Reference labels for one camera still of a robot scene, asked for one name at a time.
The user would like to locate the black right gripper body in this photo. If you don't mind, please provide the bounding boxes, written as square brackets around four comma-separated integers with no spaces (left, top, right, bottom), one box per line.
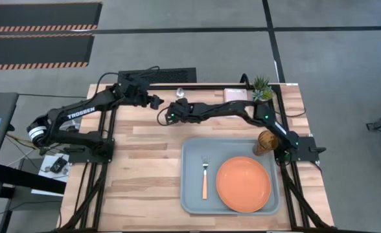
[168,98,193,126]

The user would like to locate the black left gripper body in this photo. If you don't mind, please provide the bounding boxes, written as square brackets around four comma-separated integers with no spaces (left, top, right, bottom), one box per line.
[125,79,155,107]

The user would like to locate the fork with orange handle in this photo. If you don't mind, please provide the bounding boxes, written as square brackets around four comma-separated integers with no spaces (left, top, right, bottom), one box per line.
[202,156,209,201]

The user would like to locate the brown wooden cup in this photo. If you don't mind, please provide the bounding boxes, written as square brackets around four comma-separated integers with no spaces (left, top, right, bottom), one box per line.
[252,129,279,157]

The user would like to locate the orange round plate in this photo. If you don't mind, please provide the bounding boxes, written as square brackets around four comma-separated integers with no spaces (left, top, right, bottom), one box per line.
[215,156,271,214]

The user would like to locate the grey plastic tray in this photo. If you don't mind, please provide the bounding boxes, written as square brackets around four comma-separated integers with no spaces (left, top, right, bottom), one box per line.
[179,137,281,216]

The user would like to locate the black floor vent grille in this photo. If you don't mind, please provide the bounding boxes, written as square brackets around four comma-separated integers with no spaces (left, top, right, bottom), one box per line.
[118,67,198,84]

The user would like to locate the potted succulent plant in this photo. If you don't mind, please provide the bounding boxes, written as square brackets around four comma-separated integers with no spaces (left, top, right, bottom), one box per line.
[251,75,275,102]

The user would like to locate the small black device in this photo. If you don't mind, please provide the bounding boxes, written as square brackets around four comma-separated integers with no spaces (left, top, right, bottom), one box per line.
[49,157,69,173]

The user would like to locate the black hazard-striped floor mat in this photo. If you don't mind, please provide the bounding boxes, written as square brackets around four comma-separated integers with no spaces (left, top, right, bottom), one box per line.
[0,34,96,71]
[0,2,103,33]

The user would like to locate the white paper sheet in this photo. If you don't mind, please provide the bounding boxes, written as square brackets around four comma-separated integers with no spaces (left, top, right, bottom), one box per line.
[30,153,71,197]

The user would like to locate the black desk crossbeam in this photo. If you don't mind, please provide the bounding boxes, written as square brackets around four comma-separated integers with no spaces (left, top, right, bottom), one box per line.
[0,163,67,195]

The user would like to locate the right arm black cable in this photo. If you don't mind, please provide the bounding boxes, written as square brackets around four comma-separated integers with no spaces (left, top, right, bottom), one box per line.
[156,106,170,127]

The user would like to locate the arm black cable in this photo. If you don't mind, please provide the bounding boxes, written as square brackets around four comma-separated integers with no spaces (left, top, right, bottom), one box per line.
[93,65,161,98]
[156,106,170,127]

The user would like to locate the black aluminium table frame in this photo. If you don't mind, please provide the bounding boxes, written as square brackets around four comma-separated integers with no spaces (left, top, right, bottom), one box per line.
[59,83,339,232]

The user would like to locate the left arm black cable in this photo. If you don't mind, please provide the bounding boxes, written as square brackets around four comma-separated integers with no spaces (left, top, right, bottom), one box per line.
[93,65,161,98]

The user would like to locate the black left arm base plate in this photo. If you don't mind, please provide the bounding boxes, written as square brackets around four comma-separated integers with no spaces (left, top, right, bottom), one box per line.
[67,138,116,164]

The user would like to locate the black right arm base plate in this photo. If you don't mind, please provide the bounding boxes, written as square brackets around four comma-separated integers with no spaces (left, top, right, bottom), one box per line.
[273,135,327,163]

